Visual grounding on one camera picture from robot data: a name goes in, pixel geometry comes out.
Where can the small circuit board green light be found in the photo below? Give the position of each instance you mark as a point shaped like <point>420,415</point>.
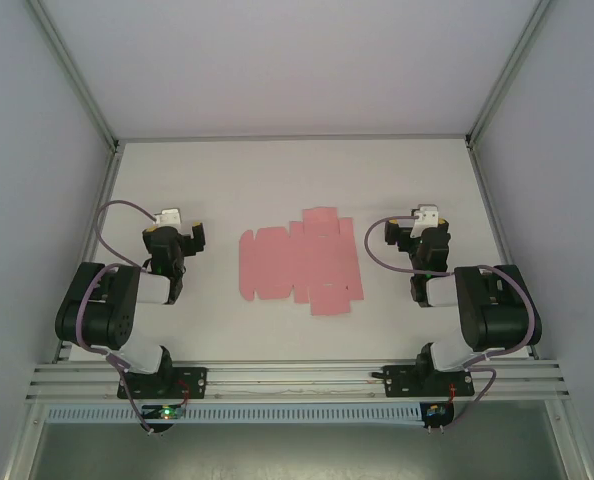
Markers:
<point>166,412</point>

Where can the aluminium frame corner post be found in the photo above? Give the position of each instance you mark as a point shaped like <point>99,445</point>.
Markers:
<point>502,80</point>
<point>81,80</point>

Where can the aluminium frame back rail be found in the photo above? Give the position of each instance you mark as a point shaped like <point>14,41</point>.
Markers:
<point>297,136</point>

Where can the aluminium mounting rail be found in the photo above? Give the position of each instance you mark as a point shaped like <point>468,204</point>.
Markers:
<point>297,372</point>

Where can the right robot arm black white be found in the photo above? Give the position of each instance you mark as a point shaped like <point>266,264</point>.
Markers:
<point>502,310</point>

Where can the pink paper box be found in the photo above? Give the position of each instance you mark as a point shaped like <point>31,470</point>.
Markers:
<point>302,260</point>

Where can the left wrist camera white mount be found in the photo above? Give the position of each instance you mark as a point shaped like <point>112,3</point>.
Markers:
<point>170,216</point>

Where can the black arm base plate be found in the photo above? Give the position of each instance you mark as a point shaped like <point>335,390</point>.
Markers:
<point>397,385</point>
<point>197,382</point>

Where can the grey metal sheet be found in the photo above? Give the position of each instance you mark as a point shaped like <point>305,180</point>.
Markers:
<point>297,455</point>

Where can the aluminium frame front post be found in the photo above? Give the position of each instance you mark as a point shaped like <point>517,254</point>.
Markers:
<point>572,445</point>
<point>24,445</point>

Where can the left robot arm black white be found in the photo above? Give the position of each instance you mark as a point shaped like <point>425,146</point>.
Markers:
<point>102,310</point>

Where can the aluminium frame side rail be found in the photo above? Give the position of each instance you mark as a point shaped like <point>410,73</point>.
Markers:
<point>89,250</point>
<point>495,225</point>

